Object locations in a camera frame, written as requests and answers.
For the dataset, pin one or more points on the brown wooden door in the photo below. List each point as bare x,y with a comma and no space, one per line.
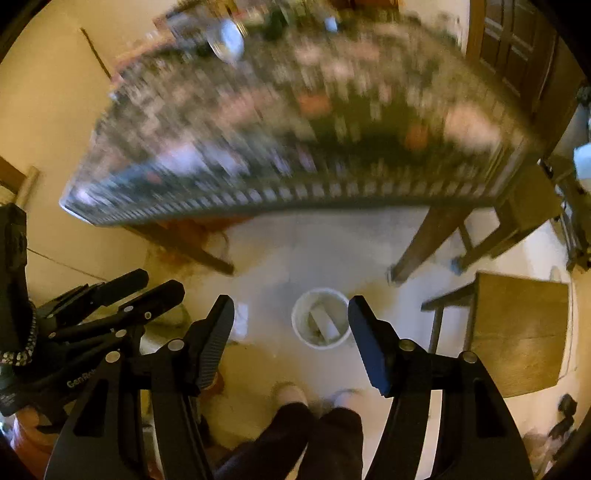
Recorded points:
512,50

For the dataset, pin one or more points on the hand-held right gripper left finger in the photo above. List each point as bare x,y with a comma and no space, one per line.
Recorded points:
216,344

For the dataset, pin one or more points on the person's white shoe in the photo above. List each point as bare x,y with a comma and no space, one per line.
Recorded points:
345,396
290,393

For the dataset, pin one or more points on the floral tablecloth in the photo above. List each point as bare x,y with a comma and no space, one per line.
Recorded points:
300,129

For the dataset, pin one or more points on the white plastic bucket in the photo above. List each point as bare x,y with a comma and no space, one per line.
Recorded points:
302,323

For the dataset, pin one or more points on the person's dark trousers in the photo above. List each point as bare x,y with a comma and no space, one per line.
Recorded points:
295,443

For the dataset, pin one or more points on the wooden chair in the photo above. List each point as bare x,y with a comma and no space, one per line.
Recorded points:
521,198

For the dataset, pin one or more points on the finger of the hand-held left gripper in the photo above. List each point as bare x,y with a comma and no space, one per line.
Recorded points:
161,295
124,284

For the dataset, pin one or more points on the wooden stool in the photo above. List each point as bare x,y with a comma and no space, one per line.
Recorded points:
517,332

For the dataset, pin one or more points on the white container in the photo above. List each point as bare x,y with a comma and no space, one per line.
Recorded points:
584,161

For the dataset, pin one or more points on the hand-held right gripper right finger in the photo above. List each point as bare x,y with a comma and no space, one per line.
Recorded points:
369,350

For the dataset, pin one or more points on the orange container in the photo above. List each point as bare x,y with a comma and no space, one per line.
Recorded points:
27,434

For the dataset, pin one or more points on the white paper scrap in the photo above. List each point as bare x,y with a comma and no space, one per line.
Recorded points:
240,323

